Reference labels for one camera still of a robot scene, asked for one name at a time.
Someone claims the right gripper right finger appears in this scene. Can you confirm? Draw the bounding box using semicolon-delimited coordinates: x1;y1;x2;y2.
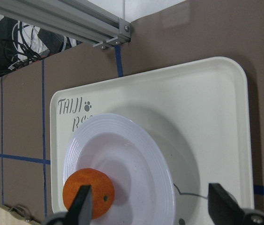
208;183;251;225

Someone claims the orange fruit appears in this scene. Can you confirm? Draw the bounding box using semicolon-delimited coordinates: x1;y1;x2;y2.
62;168;115;219

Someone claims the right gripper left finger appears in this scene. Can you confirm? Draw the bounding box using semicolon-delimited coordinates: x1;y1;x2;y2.
63;185;92;225

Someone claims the cream bear tray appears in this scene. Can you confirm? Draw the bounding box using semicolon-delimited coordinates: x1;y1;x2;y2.
50;57;254;225

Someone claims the aluminium frame post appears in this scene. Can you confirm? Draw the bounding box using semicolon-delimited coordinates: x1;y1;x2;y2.
0;0;131;49

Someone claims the wooden cutting board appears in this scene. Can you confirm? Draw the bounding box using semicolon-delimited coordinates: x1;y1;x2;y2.
0;206;40;225

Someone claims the white round plate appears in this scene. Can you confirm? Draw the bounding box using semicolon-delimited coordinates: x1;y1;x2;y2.
63;113;176;225

